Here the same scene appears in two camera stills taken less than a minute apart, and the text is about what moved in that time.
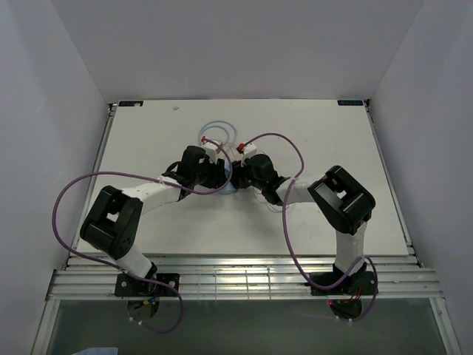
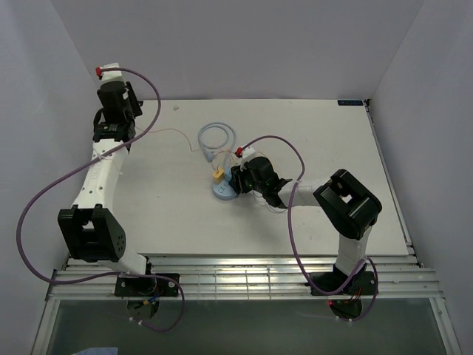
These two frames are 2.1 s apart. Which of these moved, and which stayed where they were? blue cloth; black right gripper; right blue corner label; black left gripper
Moved: black left gripper
Stayed: blue cloth; right blue corner label; black right gripper
